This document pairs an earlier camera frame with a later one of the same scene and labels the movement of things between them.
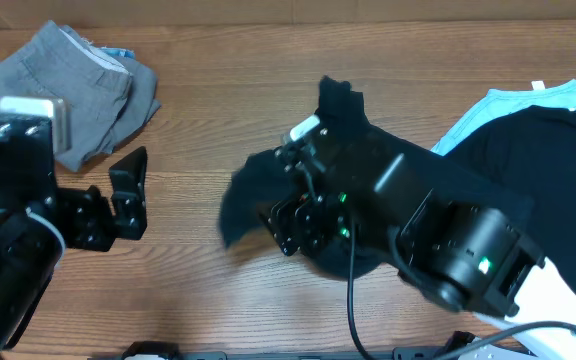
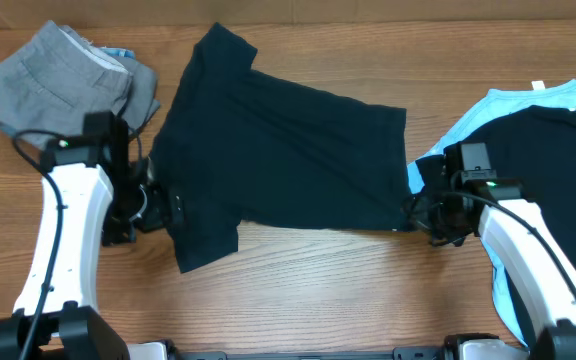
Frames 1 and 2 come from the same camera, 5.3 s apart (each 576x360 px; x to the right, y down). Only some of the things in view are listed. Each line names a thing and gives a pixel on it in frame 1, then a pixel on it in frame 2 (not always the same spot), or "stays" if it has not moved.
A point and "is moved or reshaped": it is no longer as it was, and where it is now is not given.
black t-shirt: (257, 181) is moved or reshaped
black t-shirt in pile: (557, 157) stays
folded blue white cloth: (124, 52) stays
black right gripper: (302, 220) → (418, 215)
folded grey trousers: (108, 94) stays
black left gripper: (128, 183) → (161, 214)
